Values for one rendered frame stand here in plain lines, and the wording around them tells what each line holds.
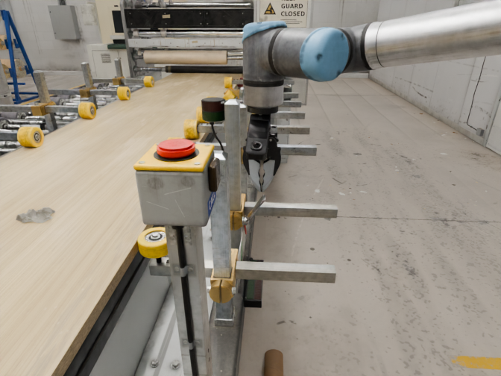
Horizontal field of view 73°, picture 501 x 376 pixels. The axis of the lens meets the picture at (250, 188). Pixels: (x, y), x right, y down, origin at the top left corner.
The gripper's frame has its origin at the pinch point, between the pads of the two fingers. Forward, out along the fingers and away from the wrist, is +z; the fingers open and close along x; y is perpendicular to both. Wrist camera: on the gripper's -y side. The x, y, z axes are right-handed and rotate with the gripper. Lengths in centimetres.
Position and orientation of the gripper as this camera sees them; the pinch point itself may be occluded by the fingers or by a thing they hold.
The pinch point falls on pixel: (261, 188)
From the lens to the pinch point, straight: 83.8
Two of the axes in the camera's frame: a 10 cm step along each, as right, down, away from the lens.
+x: -10.0, -0.3, 0.6
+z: 0.0, 9.0, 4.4
